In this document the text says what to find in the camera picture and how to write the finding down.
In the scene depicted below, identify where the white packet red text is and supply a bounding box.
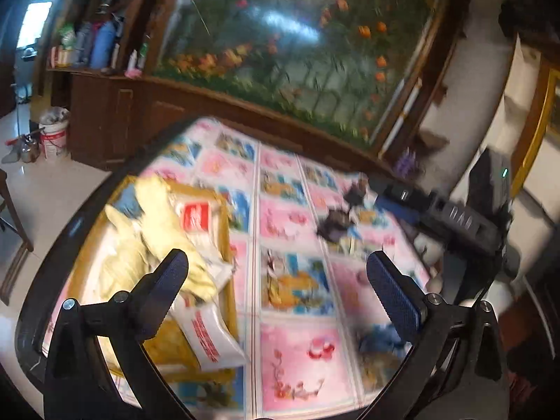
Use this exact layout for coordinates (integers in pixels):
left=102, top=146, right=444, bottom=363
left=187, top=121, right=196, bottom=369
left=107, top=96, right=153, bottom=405
left=170, top=296, right=247, bottom=373

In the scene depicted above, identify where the metal kettle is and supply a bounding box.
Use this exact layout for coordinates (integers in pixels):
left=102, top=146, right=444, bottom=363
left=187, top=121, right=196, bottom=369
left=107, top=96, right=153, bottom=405
left=20, top=135, right=40, bottom=163

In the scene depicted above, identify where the black device on table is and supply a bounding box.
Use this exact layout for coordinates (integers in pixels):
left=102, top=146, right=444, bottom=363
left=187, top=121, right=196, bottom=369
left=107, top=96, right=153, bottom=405
left=344, top=175, right=368, bottom=208

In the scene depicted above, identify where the blue bottle on shelf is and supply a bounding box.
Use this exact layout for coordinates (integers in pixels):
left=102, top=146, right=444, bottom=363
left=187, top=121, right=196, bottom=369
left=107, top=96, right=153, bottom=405
left=89, top=21, right=117, bottom=69

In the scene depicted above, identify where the large landscape painting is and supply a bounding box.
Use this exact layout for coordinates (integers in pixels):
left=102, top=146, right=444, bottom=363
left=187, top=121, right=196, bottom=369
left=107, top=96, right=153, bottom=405
left=155, top=0, right=439, bottom=148

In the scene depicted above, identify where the dark wooden cabinet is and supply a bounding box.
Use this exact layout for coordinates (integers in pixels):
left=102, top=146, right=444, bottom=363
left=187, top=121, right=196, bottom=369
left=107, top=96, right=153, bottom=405
left=48, top=68, right=390, bottom=175

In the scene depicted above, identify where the white gloved right hand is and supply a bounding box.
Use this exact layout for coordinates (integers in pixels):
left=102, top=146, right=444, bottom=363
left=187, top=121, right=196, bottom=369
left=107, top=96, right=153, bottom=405
left=415, top=229, right=534, bottom=315

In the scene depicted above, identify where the yellow towel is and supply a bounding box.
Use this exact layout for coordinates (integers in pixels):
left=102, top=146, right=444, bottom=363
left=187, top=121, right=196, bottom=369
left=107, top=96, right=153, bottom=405
left=98, top=175, right=233, bottom=301

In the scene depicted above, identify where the light blue towel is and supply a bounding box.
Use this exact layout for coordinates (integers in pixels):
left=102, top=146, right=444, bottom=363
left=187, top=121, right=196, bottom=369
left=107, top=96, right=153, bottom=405
left=112, top=183, right=142, bottom=220

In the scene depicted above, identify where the white plastic bucket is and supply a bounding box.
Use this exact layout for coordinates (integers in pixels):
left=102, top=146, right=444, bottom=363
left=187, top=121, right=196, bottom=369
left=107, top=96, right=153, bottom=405
left=39, top=106, right=70, bottom=161

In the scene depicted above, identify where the wooden chair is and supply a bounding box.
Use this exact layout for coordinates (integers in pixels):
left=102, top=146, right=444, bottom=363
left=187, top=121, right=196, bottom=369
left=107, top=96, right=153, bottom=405
left=1, top=170, right=34, bottom=305

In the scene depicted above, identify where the colourful cartoon tablecloth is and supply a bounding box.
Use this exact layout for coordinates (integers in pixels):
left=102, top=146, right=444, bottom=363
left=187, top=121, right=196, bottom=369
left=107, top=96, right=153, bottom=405
left=41, top=115, right=435, bottom=420

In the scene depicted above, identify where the purple bottle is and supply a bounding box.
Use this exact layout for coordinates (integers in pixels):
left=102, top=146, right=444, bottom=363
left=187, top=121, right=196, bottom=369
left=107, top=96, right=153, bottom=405
left=393, top=148, right=422, bottom=180

